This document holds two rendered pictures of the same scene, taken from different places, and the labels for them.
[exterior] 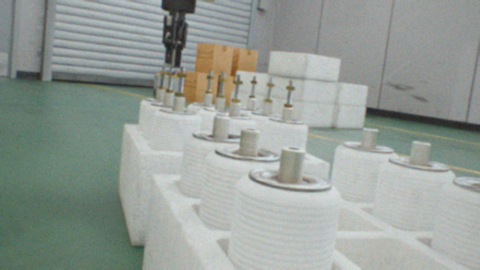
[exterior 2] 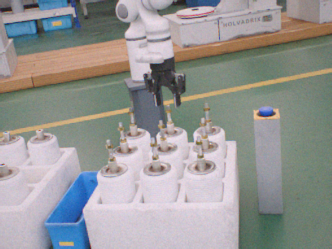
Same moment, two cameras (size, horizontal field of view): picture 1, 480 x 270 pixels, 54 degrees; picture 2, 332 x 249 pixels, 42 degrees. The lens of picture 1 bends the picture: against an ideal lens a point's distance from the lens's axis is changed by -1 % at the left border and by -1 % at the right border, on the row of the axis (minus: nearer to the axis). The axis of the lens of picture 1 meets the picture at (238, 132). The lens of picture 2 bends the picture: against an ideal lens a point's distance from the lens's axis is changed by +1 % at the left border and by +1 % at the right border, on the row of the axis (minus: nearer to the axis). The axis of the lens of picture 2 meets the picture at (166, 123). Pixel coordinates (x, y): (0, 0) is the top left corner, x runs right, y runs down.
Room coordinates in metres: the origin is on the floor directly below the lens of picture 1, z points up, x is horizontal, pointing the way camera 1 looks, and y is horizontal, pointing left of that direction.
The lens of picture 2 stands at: (1.69, -0.91, 0.78)
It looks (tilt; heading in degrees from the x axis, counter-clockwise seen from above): 22 degrees down; 121
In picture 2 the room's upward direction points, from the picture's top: 8 degrees counter-clockwise
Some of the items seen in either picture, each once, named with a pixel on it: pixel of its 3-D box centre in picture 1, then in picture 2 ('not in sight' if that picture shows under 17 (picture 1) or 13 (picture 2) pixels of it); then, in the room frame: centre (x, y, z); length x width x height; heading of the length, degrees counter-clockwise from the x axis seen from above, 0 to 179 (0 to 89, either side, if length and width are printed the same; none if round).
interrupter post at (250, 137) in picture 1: (249, 143); (7, 137); (0.54, -0.01, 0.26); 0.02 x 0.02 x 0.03
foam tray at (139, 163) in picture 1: (211, 178); (171, 197); (1.10, 0.05, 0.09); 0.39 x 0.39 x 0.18; 18
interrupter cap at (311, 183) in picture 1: (289, 180); not in sight; (0.43, -0.05, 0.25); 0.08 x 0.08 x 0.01
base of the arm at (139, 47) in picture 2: not in sight; (140, 59); (0.75, 0.53, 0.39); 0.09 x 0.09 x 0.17; 41
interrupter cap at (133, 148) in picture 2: (234, 116); (125, 150); (0.99, 0.01, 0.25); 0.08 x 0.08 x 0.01
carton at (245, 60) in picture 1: (238, 62); not in sight; (5.19, 0.08, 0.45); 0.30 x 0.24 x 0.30; 39
